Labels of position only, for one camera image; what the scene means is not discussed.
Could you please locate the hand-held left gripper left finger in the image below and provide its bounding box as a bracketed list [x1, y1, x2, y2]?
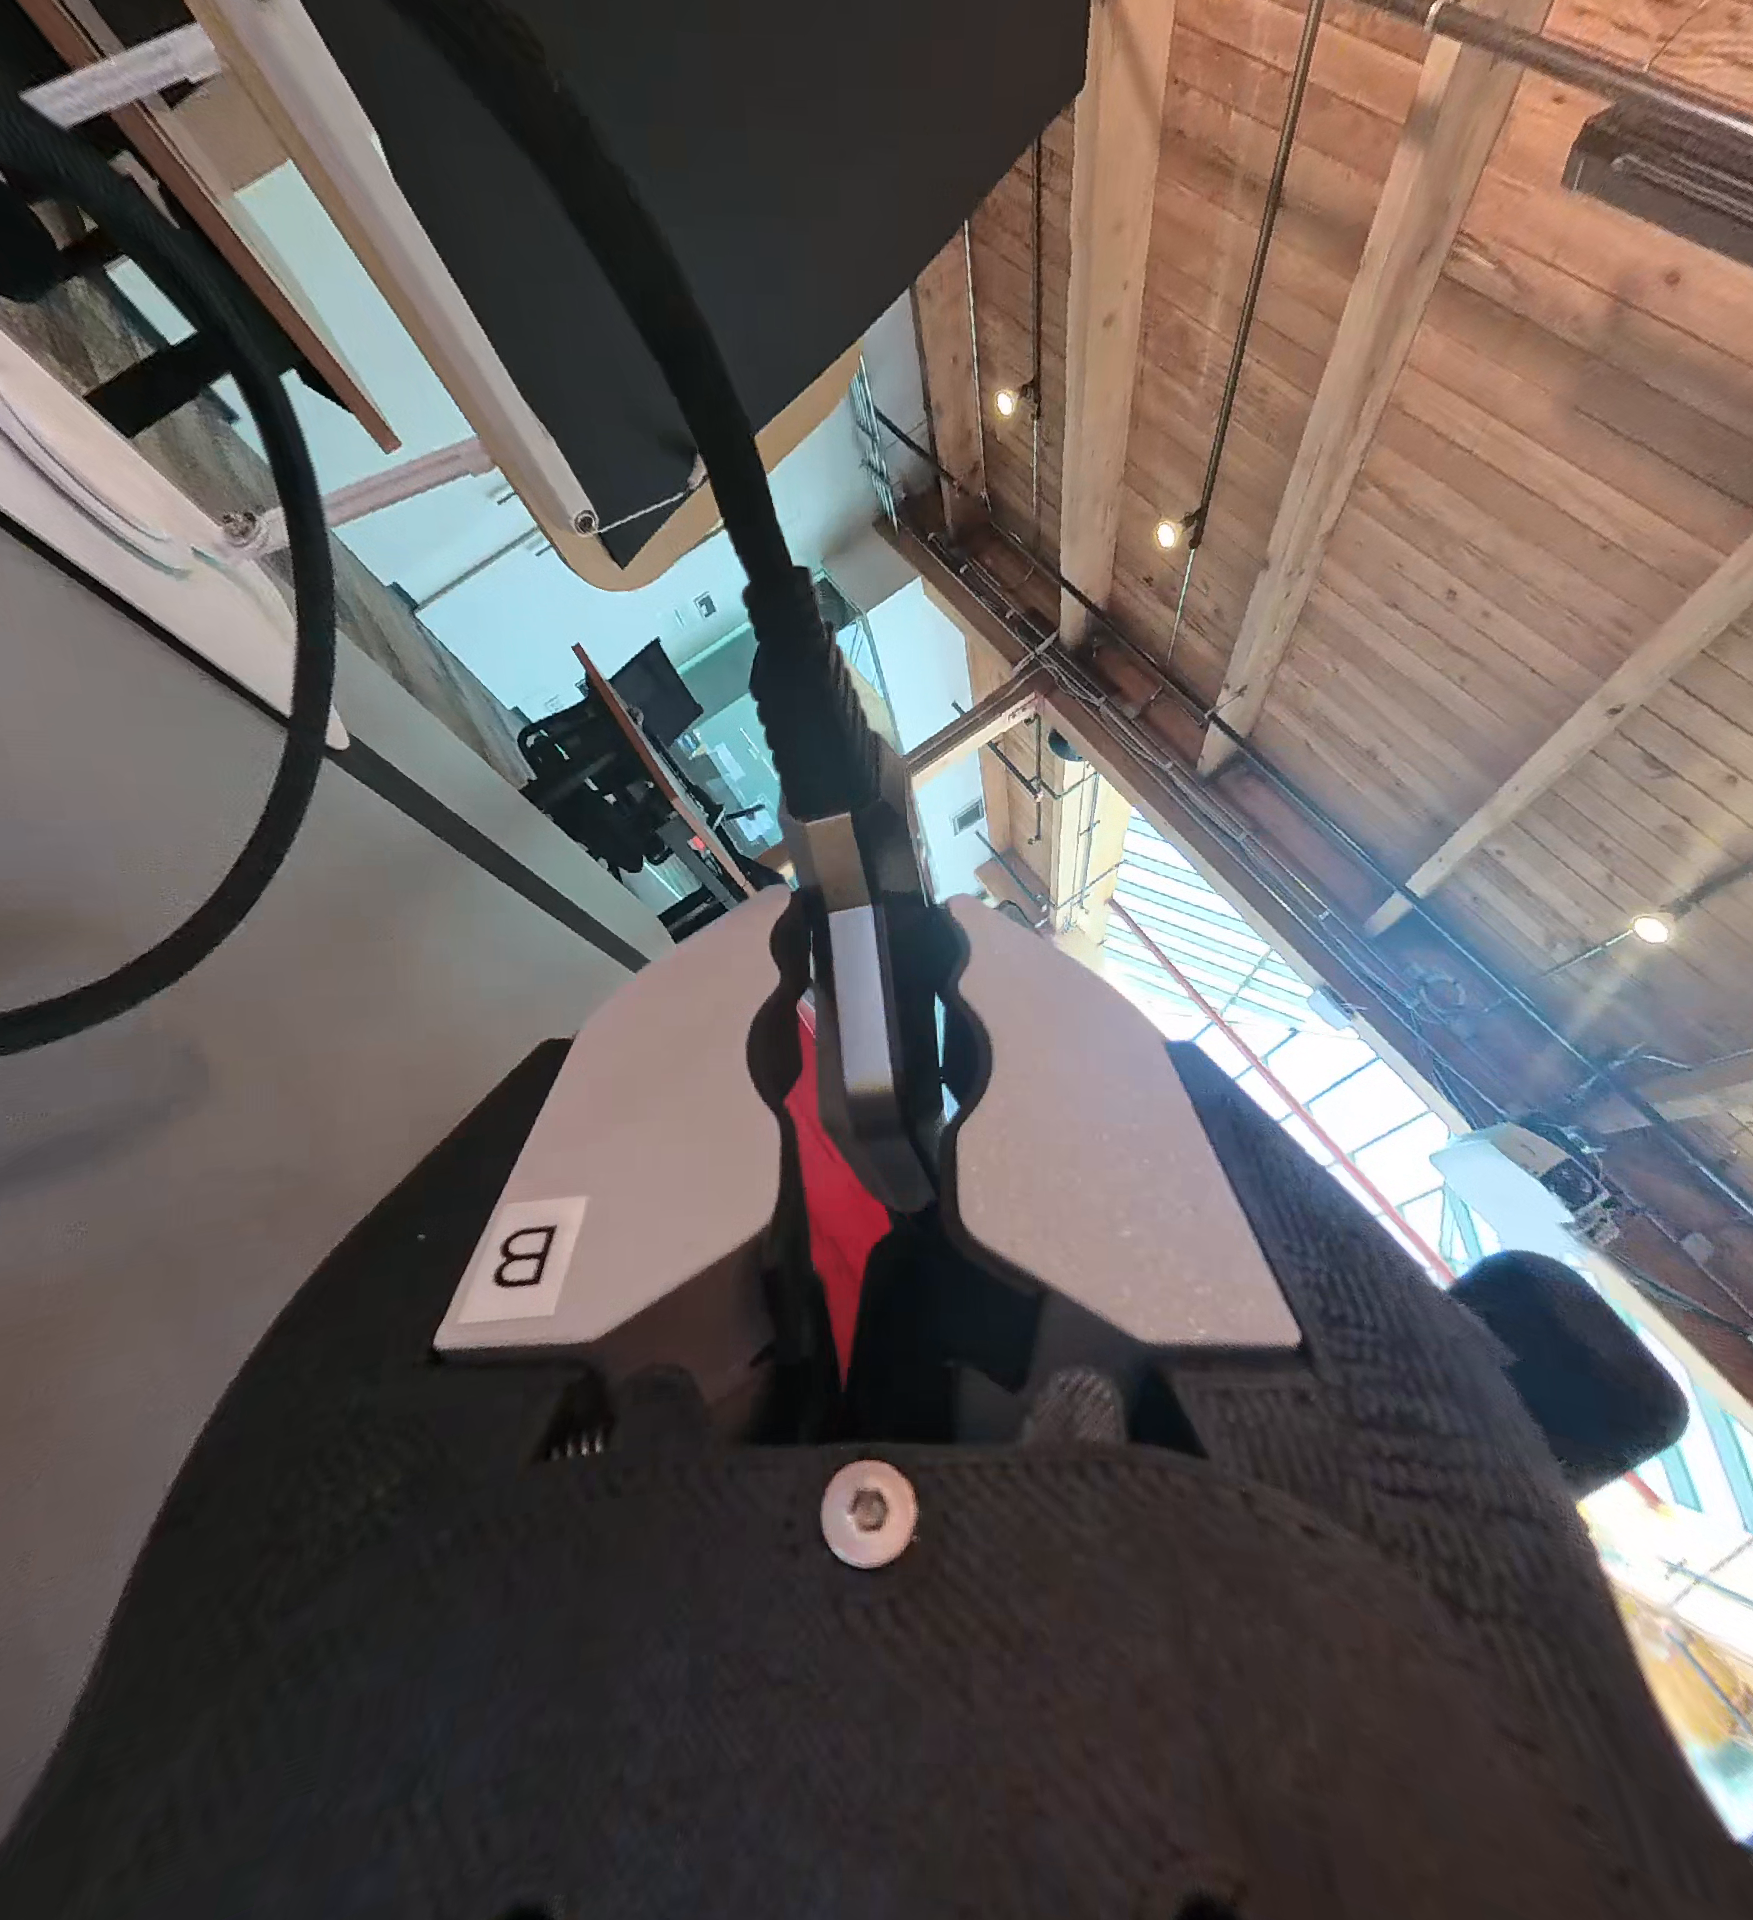
[434, 884, 819, 1358]

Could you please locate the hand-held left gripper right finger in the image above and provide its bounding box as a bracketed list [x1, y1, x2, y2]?
[942, 895, 1302, 1375]

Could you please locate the black braided cable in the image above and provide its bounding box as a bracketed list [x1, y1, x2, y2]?
[0, 0, 953, 1219]

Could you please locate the wooden desk with black legs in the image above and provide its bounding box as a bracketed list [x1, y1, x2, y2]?
[517, 637, 789, 924]

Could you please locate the white board stand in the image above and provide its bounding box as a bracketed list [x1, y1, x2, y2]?
[0, 0, 608, 751]

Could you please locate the black ceiling fixture bar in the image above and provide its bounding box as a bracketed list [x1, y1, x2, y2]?
[1561, 103, 1753, 303]

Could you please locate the black board with wooden frame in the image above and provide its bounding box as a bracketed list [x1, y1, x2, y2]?
[186, 0, 1092, 595]

